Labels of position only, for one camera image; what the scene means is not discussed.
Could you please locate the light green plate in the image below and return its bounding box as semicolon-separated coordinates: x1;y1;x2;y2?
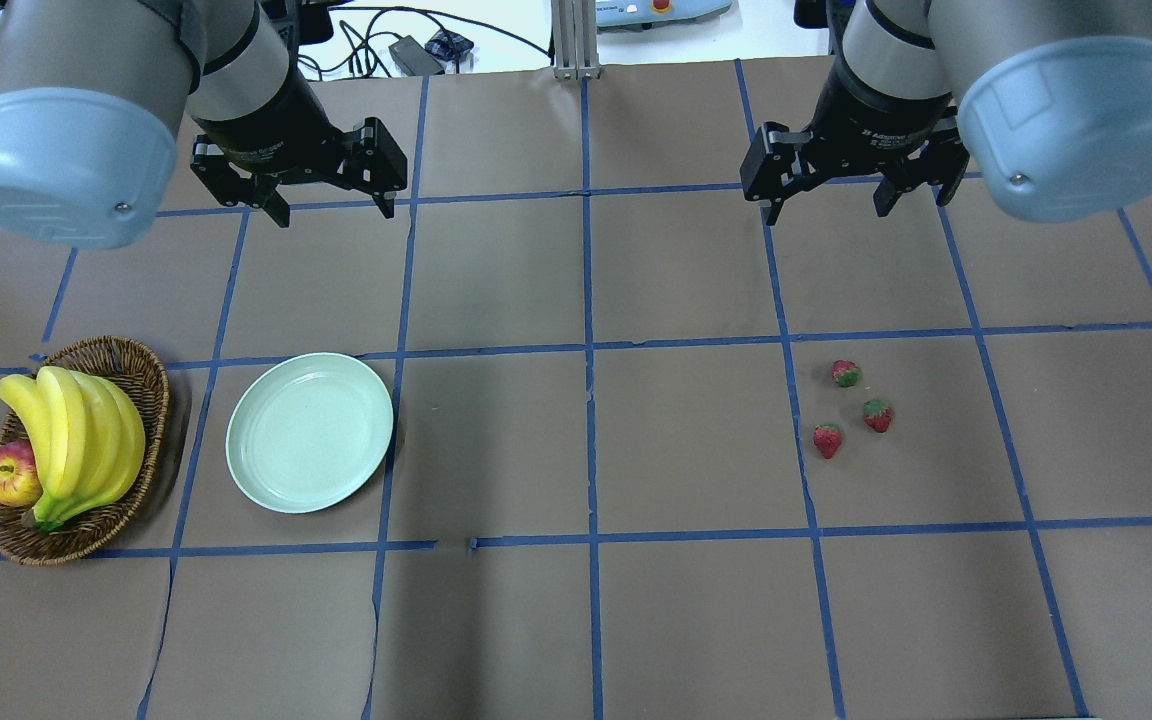
223;353;396;514

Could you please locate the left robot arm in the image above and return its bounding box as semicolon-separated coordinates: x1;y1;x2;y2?
0;1;408;249

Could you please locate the aluminium frame post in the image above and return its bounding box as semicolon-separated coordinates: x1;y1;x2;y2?
550;0;602;81

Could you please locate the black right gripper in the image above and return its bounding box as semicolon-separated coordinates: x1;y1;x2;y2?
740;70;972;225

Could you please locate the strawberry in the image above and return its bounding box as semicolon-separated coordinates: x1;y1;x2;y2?
829;359;863;388
812;423;846;460
861;397;895;434

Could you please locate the wicker basket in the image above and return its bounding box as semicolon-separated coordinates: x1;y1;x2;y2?
0;336;172;566

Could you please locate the red yellow apple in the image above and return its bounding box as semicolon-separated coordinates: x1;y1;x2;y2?
0;439;44;509

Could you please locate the yellow banana bunch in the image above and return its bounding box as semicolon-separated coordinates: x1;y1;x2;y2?
0;366;146;533

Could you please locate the black power adapter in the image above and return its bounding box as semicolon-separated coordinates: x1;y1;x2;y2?
388;35;445;77

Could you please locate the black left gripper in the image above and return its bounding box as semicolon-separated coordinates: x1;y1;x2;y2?
191;94;408;228

